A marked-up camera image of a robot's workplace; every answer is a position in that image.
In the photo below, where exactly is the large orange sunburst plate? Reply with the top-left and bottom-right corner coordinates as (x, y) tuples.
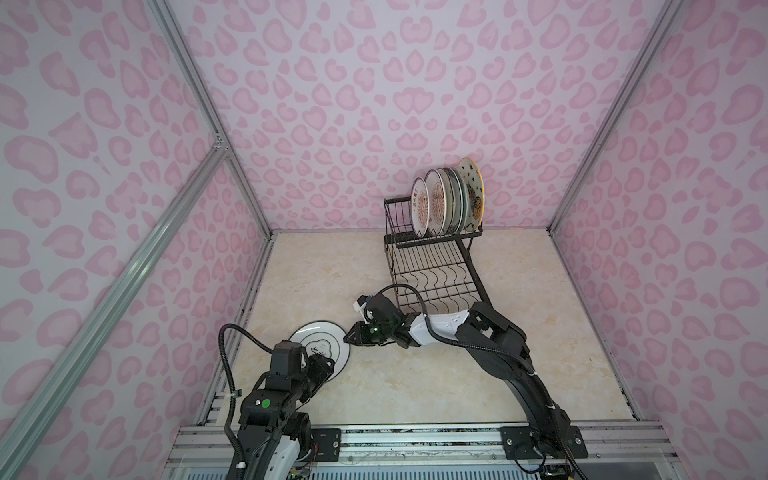
(425, 169), (447, 236)

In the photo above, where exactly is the white plate black cloud outline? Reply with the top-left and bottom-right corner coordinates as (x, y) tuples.
(289, 320), (351, 381)

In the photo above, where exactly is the aluminium frame diagonal strut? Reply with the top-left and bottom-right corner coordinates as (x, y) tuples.
(1, 145), (228, 479)

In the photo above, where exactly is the white star cat plate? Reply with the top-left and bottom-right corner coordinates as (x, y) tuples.
(456, 157), (485, 232)

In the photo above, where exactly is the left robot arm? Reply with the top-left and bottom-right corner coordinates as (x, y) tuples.
(225, 341), (335, 479)

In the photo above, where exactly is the mint green flower plate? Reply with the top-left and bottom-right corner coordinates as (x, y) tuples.
(454, 168), (471, 233)

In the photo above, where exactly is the white plate dark green rim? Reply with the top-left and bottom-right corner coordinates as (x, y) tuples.
(446, 168), (463, 234)

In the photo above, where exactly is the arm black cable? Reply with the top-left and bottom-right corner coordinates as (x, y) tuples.
(217, 323), (274, 469)
(374, 283), (535, 373)

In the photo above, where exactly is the black wire dish rack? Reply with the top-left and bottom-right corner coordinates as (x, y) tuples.
(383, 197), (490, 314)

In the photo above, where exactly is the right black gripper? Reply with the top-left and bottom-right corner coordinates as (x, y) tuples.
(339, 320), (394, 347)

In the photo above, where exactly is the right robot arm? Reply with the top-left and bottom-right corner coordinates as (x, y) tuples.
(344, 295), (588, 460)

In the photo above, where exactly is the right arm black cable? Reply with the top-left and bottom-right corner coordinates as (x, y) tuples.
(374, 283), (535, 373)

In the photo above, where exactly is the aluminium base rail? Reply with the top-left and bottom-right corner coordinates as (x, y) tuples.
(161, 422), (691, 480)

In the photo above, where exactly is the small orange sunburst plate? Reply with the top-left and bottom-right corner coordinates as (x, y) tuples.
(410, 178), (430, 238)

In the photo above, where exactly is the cream plum blossom plate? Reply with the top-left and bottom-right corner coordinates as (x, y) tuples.
(439, 168), (454, 235)

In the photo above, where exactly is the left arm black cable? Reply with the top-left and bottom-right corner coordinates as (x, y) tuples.
(217, 323), (274, 469)

